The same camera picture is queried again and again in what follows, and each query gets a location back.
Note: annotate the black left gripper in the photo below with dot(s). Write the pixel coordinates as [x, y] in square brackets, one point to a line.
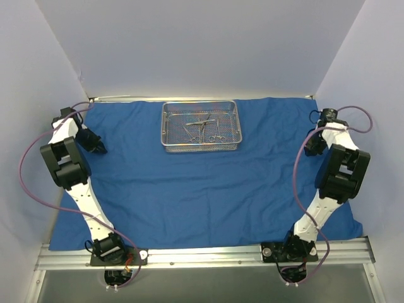
[91, 141]

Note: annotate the aluminium front rail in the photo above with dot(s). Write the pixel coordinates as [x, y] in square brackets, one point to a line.
[356, 251]

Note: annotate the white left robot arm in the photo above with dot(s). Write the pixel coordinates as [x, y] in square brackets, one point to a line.
[70, 170]

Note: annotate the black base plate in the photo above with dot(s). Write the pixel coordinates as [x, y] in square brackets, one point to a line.
[129, 257]
[271, 252]

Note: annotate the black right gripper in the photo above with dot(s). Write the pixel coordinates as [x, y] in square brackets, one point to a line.
[314, 145]

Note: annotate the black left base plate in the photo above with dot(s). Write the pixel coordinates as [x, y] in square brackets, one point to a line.
[129, 257]

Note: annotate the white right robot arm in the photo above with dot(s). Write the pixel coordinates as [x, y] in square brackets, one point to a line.
[338, 180]

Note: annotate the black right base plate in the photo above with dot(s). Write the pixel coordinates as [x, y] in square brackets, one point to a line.
[271, 252]

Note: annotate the steel surgical clamp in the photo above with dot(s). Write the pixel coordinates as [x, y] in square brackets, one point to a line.
[216, 137]

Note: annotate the steel mesh instrument tray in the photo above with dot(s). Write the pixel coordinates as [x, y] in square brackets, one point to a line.
[175, 115]

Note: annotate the blue surgical cloth wrap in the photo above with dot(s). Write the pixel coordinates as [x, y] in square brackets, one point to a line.
[166, 200]

